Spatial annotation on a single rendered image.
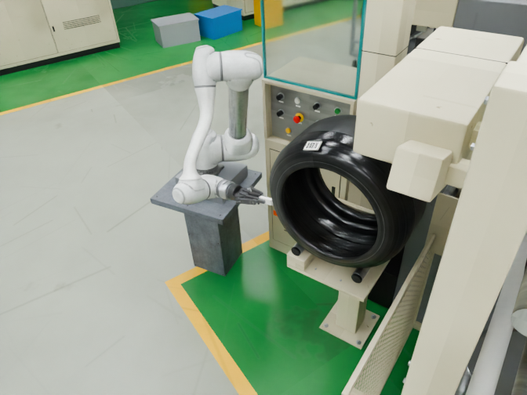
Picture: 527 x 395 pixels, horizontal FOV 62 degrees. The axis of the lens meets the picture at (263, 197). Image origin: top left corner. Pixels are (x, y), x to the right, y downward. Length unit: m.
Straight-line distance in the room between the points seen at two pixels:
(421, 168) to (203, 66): 1.33
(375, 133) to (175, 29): 6.15
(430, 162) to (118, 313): 2.39
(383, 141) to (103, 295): 2.41
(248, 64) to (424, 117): 1.20
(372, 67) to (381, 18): 0.18
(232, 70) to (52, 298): 1.97
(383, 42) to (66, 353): 2.36
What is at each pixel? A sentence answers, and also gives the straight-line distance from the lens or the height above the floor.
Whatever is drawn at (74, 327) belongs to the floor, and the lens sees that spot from 3.04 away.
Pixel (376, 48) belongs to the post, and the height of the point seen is 1.67.
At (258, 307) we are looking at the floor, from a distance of 2.84.
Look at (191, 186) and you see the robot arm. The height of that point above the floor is 1.08.
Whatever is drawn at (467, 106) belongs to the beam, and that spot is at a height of 1.78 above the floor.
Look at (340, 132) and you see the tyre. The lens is 1.56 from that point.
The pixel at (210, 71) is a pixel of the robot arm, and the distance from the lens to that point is 2.07.
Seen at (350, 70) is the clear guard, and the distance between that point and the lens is 2.21.
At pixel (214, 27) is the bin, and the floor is 0.19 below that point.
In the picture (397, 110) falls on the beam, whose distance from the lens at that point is 1.04.
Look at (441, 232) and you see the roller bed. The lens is 1.89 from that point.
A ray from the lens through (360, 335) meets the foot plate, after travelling 2.74.
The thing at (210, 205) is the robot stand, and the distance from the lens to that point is 2.56.
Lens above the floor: 2.24
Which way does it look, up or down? 38 degrees down
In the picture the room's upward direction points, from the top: 3 degrees counter-clockwise
